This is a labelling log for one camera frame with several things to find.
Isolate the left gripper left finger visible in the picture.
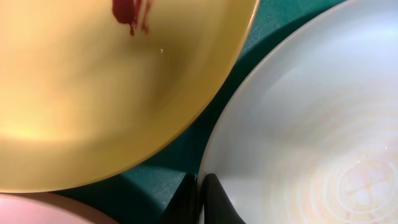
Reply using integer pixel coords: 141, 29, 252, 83
159, 174, 197, 224

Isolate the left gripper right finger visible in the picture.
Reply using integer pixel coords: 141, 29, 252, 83
202, 174, 245, 224

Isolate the light blue round plate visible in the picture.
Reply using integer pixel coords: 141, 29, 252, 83
198, 0, 397, 223

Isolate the teal plastic serving tray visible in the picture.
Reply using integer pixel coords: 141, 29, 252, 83
60, 0, 339, 223

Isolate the yellow-green round plate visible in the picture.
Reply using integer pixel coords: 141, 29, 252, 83
1, 0, 259, 193

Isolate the white pink round plate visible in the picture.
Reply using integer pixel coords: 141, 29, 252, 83
1, 193, 117, 224

